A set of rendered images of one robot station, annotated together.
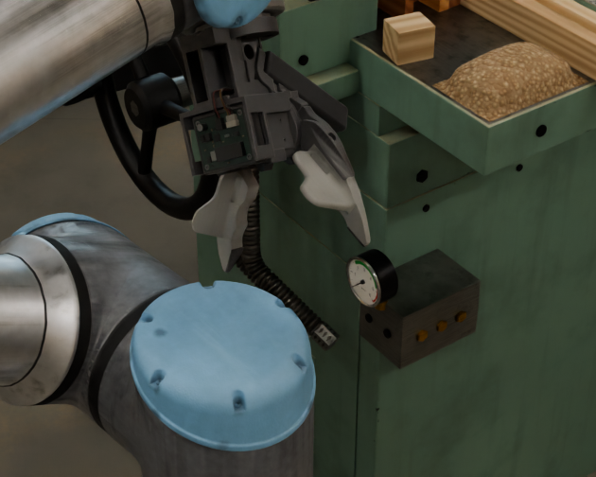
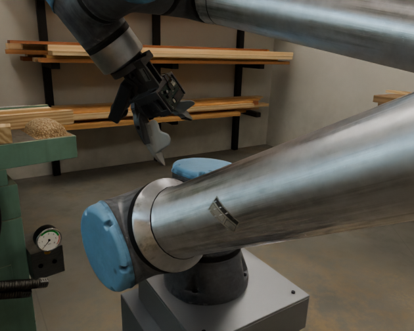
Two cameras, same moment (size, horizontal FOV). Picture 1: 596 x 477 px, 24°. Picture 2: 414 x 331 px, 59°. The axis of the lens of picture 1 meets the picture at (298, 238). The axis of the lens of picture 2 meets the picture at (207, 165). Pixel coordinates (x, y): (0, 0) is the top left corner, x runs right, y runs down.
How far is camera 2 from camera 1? 1.31 m
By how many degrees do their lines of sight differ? 84
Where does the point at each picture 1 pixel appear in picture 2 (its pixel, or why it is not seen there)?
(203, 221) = (166, 140)
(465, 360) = not seen: hidden behind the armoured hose
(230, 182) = (154, 125)
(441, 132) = (50, 154)
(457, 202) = not seen: hidden behind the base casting
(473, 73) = (48, 126)
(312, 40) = not seen: outside the picture
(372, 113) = (1, 175)
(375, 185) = (11, 211)
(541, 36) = (22, 123)
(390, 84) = (12, 153)
